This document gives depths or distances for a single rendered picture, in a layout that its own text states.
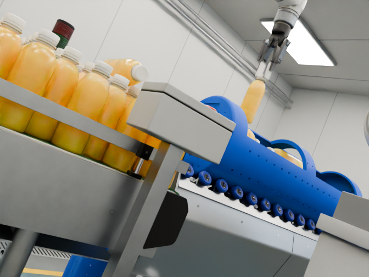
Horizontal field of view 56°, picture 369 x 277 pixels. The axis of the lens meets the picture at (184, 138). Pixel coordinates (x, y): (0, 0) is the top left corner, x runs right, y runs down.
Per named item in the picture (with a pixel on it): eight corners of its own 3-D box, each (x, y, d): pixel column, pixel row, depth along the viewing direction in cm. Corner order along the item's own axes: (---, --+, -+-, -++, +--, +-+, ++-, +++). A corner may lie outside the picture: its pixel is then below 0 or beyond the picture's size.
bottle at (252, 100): (253, 123, 140) (272, 81, 141) (238, 116, 139) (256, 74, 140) (248, 124, 147) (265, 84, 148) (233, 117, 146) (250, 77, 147)
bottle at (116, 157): (130, 175, 80) (163, 101, 81) (102, 163, 78) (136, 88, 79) (127, 171, 86) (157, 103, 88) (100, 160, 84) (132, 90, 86)
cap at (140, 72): (129, 68, 84) (132, 68, 82) (143, 62, 86) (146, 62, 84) (134, 83, 85) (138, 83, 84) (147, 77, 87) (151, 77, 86)
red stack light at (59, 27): (71, 40, 119) (76, 30, 119) (54, 30, 116) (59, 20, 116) (66, 42, 124) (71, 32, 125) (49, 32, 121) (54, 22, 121)
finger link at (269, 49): (274, 37, 144) (272, 36, 145) (260, 61, 145) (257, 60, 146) (279, 42, 146) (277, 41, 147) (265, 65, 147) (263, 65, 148)
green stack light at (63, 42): (65, 54, 119) (71, 40, 119) (47, 44, 115) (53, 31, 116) (60, 54, 124) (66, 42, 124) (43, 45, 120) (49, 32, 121)
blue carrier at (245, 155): (353, 243, 150) (372, 181, 155) (214, 182, 101) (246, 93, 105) (298, 225, 174) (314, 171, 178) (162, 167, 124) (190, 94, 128)
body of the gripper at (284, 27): (296, 30, 144) (287, 51, 143) (279, 31, 150) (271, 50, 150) (286, 21, 139) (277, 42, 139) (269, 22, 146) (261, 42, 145)
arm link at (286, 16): (285, 20, 151) (280, 32, 151) (273, 9, 146) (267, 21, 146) (302, 18, 144) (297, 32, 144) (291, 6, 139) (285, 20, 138)
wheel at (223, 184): (228, 179, 112) (223, 182, 113) (218, 176, 109) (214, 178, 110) (229, 193, 109) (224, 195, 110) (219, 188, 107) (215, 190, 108)
